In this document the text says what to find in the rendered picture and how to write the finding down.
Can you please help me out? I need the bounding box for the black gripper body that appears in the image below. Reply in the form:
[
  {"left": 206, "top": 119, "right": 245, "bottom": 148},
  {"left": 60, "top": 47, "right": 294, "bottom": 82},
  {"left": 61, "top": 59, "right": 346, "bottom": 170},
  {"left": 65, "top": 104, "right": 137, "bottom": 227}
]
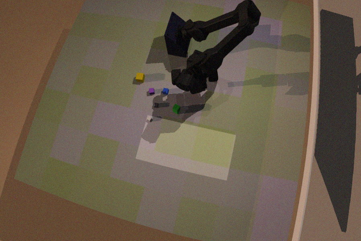
[{"left": 171, "top": 69, "right": 218, "bottom": 85}]

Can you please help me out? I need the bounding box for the yellow block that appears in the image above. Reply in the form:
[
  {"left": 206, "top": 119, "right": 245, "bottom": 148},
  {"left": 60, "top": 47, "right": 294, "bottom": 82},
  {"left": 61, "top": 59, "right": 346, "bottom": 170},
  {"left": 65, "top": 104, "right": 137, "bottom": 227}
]
[{"left": 136, "top": 72, "right": 145, "bottom": 83}]

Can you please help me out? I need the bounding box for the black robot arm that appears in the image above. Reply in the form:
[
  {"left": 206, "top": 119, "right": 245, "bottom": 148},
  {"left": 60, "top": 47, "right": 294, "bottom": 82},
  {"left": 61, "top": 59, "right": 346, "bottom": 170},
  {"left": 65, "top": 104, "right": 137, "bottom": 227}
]
[{"left": 175, "top": 0, "right": 261, "bottom": 94}]

